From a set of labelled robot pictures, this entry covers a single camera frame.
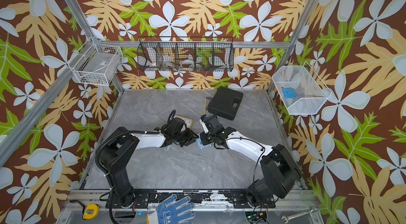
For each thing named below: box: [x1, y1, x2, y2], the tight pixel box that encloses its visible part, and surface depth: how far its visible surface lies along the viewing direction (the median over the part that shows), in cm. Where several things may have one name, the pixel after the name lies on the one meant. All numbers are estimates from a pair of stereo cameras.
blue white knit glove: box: [156, 194, 196, 224], surface depth 72 cm
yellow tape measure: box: [82, 203, 100, 220], surface depth 71 cm
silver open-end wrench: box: [281, 210, 315, 224], surface depth 71 cm
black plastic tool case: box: [207, 86, 244, 121], surface depth 109 cm
